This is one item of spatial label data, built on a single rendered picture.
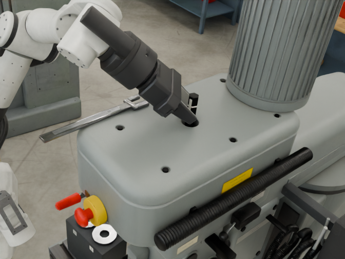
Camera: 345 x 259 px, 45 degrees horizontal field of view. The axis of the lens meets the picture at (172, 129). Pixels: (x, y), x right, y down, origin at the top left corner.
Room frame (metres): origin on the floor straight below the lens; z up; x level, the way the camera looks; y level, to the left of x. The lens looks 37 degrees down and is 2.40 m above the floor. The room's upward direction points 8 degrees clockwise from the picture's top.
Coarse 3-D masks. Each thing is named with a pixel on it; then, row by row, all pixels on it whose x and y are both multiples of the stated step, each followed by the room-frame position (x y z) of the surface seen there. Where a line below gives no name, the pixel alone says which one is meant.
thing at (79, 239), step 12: (72, 216) 1.05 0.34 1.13; (72, 228) 1.01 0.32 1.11; (84, 228) 1.00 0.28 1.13; (96, 228) 1.00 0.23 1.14; (108, 228) 1.01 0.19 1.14; (72, 240) 1.01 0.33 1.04; (84, 240) 0.96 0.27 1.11; (96, 240) 0.95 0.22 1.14; (108, 240) 0.95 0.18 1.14; (120, 240) 0.97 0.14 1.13; (72, 252) 1.01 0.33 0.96; (84, 252) 0.96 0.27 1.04; (96, 252) 0.92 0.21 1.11; (108, 252) 0.92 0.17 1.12; (120, 252) 0.97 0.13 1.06
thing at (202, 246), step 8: (216, 232) 0.68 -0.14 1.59; (152, 248) 0.63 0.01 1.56; (192, 248) 0.62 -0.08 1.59; (200, 248) 0.64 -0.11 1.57; (208, 248) 0.67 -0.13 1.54; (152, 256) 0.62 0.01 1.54; (160, 256) 0.61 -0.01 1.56; (184, 256) 0.61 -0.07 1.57; (192, 256) 0.62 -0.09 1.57; (200, 256) 0.65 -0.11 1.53; (208, 256) 0.67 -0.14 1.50; (216, 256) 0.69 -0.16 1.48
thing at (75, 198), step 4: (68, 196) 0.62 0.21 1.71; (72, 196) 0.62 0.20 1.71; (76, 196) 0.63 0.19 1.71; (80, 196) 0.63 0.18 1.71; (84, 196) 0.64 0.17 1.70; (60, 200) 0.61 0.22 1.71; (64, 200) 0.61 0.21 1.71; (68, 200) 0.61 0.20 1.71; (72, 200) 0.62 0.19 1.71; (76, 200) 0.62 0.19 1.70; (80, 200) 0.62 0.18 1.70; (56, 204) 0.60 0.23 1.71; (60, 204) 0.60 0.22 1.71; (64, 204) 0.60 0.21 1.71; (68, 204) 0.61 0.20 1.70; (72, 204) 0.61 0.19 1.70; (56, 208) 0.60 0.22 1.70; (60, 208) 0.59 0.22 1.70; (64, 208) 0.60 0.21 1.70
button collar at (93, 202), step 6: (90, 198) 0.56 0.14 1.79; (96, 198) 0.56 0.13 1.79; (84, 204) 0.56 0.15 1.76; (90, 204) 0.54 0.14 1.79; (96, 204) 0.54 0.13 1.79; (102, 204) 0.55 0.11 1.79; (96, 210) 0.53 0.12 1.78; (102, 210) 0.54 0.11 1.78; (96, 216) 0.53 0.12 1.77; (102, 216) 0.53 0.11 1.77; (96, 222) 0.53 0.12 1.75; (102, 222) 0.53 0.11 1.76
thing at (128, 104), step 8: (136, 96) 0.77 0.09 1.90; (120, 104) 0.73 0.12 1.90; (128, 104) 0.73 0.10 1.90; (136, 104) 0.74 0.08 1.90; (144, 104) 0.74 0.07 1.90; (104, 112) 0.69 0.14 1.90; (112, 112) 0.70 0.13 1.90; (120, 112) 0.71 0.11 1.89; (80, 120) 0.66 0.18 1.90; (88, 120) 0.66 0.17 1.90; (96, 120) 0.66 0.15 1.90; (64, 128) 0.62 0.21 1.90; (72, 128) 0.63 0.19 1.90; (80, 128) 0.64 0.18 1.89; (40, 136) 0.59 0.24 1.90; (48, 136) 0.59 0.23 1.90; (56, 136) 0.60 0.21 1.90
